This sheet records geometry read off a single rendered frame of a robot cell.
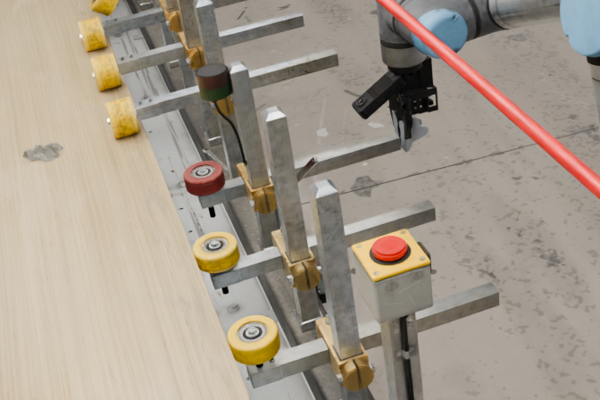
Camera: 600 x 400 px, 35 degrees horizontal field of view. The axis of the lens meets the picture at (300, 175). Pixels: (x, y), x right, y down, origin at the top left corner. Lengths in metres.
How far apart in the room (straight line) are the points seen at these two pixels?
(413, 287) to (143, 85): 1.97
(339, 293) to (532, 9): 0.59
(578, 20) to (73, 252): 0.99
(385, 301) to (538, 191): 2.27
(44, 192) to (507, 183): 1.84
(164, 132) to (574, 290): 1.27
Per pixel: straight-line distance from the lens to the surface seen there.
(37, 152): 2.14
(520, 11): 1.71
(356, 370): 1.51
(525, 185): 3.37
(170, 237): 1.76
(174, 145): 2.60
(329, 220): 1.36
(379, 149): 2.00
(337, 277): 1.42
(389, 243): 1.10
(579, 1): 1.28
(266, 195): 1.88
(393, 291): 1.09
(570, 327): 2.81
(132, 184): 1.94
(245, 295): 2.03
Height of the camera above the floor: 1.90
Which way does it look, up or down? 33 degrees down
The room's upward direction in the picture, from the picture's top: 9 degrees counter-clockwise
